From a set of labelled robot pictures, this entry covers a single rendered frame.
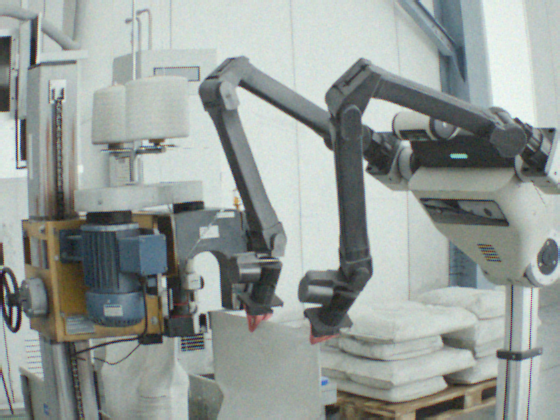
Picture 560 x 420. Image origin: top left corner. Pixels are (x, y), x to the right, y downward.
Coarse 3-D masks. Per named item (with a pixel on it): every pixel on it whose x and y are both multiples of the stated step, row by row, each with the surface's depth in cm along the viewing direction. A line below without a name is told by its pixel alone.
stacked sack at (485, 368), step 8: (480, 360) 591; (488, 360) 588; (496, 360) 589; (472, 368) 580; (480, 368) 579; (488, 368) 581; (496, 368) 585; (448, 376) 592; (456, 376) 586; (464, 376) 581; (472, 376) 577; (480, 376) 578; (488, 376) 581; (496, 376) 586; (464, 384) 581
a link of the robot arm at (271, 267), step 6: (264, 258) 264; (270, 258) 264; (276, 258) 265; (264, 264) 262; (270, 264) 263; (276, 264) 264; (282, 264) 265; (264, 270) 263; (270, 270) 263; (276, 270) 263; (264, 276) 263; (270, 276) 263; (276, 276) 264; (264, 282) 264; (270, 282) 264; (276, 282) 265
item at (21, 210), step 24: (24, 120) 550; (24, 144) 551; (24, 168) 552; (0, 192) 534; (24, 192) 543; (0, 216) 534; (24, 216) 543; (0, 240) 535; (0, 264) 534; (0, 312) 534; (0, 336) 534; (24, 336) 543; (0, 360) 534; (24, 360) 543; (0, 384) 534; (0, 408) 534; (24, 408) 545
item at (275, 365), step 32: (224, 320) 284; (224, 352) 285; (256, 352) 272; (288, 352) 257; (224, 384) 286; (256, 384) 273; (288, 384) 258; (224, 416) 277; (256, 416) 265; (288, 416) 256
